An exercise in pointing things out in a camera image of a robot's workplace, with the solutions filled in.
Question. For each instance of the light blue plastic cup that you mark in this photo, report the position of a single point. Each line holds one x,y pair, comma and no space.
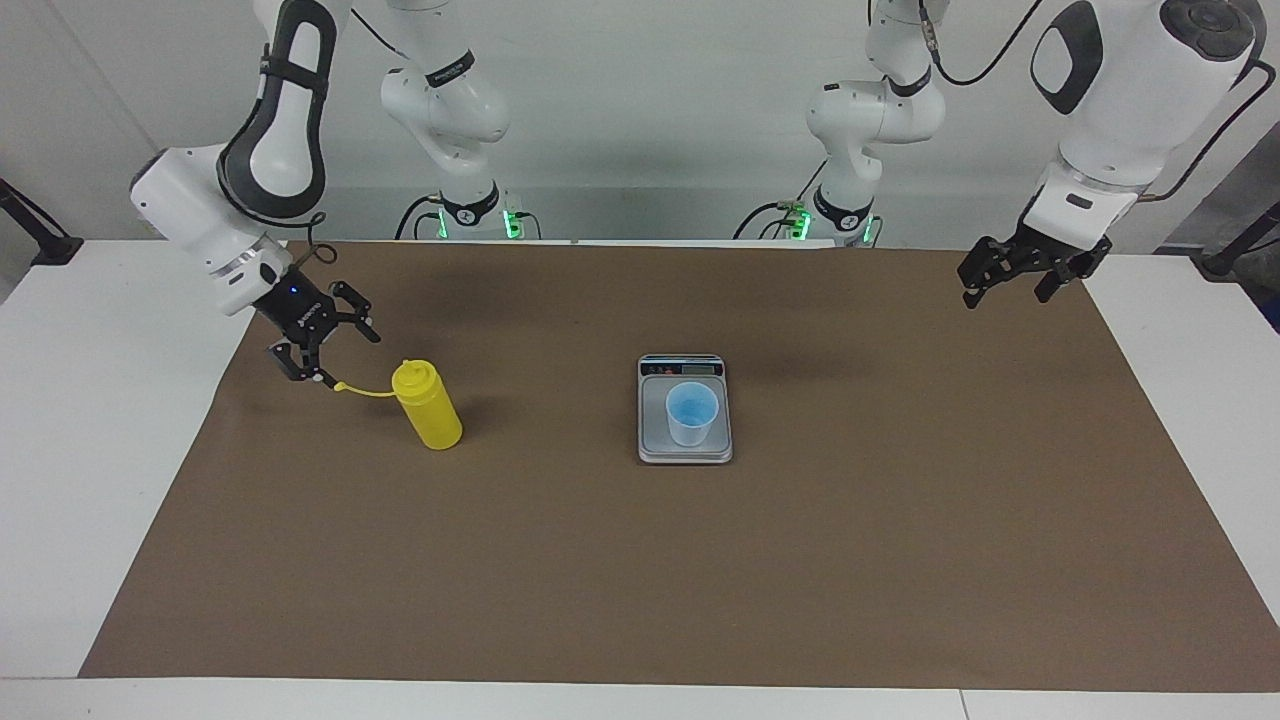
692,415

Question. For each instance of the silver digital kitchen scale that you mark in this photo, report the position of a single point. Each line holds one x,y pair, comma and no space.
685,452

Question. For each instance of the grey angled panel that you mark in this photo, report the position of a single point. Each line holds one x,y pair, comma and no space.
1235,190

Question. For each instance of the brown table mat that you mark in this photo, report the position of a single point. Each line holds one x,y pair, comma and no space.
640,570

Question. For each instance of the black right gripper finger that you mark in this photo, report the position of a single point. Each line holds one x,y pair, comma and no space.
300,365
355,310

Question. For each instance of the yellow squeeze bottle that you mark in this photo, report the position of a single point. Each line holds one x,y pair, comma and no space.
430,410

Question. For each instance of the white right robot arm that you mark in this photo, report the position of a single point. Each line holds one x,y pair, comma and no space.
275,140

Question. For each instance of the black clamp stand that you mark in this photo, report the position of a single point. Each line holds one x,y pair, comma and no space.
1240,245
45,240

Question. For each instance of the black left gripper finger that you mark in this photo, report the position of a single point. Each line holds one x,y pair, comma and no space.
985,270
1060,278

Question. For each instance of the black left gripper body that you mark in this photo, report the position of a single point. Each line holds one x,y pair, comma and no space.
1055,248

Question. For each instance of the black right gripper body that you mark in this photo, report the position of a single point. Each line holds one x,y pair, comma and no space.
300,312

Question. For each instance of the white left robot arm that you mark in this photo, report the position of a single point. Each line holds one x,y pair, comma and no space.
1120,110

